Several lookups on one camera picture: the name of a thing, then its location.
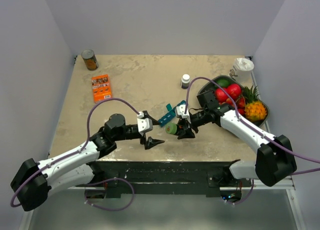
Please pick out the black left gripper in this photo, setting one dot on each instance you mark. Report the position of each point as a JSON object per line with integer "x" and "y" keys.
{"x": 150, "y": 142}

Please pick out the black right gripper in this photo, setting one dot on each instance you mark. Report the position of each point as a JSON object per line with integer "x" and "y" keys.
{"x": 189, "y": 133}

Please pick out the green pill bottle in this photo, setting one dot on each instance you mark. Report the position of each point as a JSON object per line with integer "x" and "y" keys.
{"x": 171, "y": 128}

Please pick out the teal weekly pill organizer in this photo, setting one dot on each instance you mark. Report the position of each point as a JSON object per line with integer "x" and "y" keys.
{"x": 170, "y": 115}

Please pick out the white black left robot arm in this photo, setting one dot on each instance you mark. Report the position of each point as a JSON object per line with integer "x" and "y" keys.
{"x": 35, "y": 181}

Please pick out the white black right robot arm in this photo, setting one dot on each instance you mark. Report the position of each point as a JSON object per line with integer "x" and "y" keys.
{"x": 274, "y": 155}

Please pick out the red apple left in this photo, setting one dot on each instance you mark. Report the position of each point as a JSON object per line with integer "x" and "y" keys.
{"x": 220, "y": 95}

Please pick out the red apple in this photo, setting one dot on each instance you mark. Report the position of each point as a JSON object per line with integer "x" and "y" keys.
{"x": 220, "y": 95}
{"x": 234, "y": 91}

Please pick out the grey fruit tray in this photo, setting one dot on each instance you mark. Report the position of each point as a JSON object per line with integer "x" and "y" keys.
{"x": 206, "y": 93}

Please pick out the white cap pill bottle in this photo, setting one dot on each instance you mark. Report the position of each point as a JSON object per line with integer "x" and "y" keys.
{"x": 185, "y": 81}

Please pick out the strawberries in tray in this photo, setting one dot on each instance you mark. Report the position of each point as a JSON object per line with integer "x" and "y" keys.
{"x": 240, "y": 103}

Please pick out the green apple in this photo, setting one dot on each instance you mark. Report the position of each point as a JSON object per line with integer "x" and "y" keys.
{"x": 223, "y": 82}

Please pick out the red apple right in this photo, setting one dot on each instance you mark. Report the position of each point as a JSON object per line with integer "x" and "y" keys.
{"x": 234, "y": 91}

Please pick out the orange cardboard box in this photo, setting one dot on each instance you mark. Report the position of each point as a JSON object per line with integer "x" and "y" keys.
{"x": 101, "y": 88}

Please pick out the small pineapple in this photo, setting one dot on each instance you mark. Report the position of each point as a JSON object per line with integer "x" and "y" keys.
{"x": 255, "y": 110}

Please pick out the white paper cup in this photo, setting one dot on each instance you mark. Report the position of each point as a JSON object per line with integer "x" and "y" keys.
{"x": 241, "y": 69}

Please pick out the tin food can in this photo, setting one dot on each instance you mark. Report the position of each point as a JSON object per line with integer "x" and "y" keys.
{"x": 90, "y": 59}

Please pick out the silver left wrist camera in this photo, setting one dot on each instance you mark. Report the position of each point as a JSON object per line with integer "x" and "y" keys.
{"x": 144, "y": 125}

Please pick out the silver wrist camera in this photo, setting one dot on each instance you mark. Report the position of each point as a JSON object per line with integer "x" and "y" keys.
{"x": 144, "y": 125}
{"x": 182, "y": 112}

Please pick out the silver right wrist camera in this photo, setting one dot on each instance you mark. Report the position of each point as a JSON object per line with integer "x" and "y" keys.
{"x": 182, "y": 112}

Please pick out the black table edge rail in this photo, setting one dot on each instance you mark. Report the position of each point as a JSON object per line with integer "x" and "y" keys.
{"x": 209, "y": 178}

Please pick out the aluminium frame rail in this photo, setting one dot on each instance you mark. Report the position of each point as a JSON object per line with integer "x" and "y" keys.
{"x": 264, "y": 209}

